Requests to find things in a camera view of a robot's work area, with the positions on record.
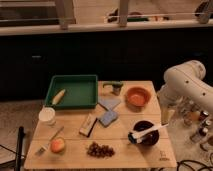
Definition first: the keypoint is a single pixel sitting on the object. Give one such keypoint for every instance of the orange bowl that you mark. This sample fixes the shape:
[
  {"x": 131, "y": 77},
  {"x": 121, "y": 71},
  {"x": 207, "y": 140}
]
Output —
[{"x": 137, "y": 96}]

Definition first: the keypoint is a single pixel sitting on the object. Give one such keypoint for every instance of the wooden folding table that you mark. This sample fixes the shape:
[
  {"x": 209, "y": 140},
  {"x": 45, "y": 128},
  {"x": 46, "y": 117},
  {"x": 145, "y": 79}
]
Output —
[{"x": 126, "y": 154}]

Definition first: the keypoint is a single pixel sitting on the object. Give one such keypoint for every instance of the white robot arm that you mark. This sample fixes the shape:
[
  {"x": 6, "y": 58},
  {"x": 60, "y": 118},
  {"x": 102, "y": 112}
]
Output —
[{"x": 184, "y": 80}]

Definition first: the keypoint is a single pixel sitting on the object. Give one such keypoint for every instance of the dark purple grape bunch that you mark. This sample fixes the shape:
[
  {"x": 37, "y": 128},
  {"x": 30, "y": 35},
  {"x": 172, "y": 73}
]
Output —
[{"x": 98, "y": 151}]

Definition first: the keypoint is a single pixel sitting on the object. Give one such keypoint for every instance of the black chair frame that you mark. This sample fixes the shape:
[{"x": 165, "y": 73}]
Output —
[{"x": 18, "y": 152}]

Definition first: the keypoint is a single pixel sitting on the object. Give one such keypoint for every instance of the white handled brush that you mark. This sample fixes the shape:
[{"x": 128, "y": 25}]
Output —
[{"x": 138, "y": 137}]

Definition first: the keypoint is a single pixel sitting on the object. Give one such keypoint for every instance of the orange peach fruit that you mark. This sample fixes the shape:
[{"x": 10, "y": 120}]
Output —
[{"x": 57, "y": 145}]

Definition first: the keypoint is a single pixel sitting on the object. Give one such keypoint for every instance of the blue sponge lower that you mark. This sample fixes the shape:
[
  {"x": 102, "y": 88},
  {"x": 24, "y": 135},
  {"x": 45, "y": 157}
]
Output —
[{"x": 108, "y": 117}]

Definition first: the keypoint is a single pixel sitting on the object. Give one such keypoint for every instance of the green plastic tray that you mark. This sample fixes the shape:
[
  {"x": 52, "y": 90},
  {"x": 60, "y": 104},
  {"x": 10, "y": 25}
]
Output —
[{"x": 81, "y": 91}]

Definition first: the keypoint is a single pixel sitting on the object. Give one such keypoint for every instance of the wooden block eraser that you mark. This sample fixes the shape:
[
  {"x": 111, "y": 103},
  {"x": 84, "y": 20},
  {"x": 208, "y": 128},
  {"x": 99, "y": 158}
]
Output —
[{"x": 88, "y": 125}]

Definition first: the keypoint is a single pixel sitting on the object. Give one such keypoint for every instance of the blue sponge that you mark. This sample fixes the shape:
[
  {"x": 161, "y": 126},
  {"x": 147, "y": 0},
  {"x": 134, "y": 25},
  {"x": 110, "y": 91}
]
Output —
[
  {"x": 108, "y": 103},
  {"x": 108, "y": 117}
]

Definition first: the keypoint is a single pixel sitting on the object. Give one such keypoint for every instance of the silver fork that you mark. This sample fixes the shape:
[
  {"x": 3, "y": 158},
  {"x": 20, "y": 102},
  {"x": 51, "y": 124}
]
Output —
[{"x": 44, "y": 147}]

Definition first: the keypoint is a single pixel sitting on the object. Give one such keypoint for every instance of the pile of bottles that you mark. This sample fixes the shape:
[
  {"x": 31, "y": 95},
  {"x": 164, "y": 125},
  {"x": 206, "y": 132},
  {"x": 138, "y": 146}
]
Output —
[{"x": 192, "y": 114}]

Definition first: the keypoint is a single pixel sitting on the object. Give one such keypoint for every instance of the white plastic cup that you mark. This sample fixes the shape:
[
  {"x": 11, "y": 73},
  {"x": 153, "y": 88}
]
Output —
[{"x": 47, "y": 116}]

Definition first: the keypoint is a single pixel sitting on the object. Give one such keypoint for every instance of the blue sponge upper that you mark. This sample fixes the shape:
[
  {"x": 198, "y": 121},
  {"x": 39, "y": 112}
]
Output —
[{"x": 108, "y": 103}]

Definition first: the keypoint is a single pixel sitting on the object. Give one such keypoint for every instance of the green handled metal cup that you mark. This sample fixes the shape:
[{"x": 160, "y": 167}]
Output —
[{"x": 116, "y": 86}]

